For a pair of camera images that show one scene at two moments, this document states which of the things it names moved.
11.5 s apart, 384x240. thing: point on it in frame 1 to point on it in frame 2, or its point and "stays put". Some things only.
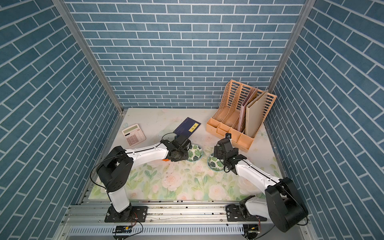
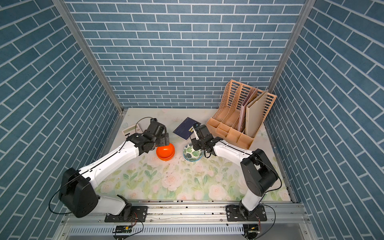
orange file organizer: (226, 119) stays put
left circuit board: (123, 229) stays put
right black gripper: (217, 152) to (195, 142)
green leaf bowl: (215, 163) to (191, 154)
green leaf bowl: (195, 153) stays put
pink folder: (242, 118) stays put
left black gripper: (185, 149) to (165, 139)
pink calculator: (133, 134) stays put
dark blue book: (187, 127) stays put
